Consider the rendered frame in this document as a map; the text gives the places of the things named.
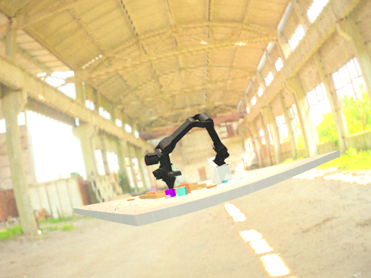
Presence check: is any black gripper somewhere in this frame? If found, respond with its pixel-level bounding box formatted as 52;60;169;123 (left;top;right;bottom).
156;162;181;189

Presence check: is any pale yellow square board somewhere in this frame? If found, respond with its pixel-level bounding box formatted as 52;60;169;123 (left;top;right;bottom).
139;183;206;199

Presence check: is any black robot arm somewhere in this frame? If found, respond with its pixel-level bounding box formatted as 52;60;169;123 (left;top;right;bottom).
144;112;230;178

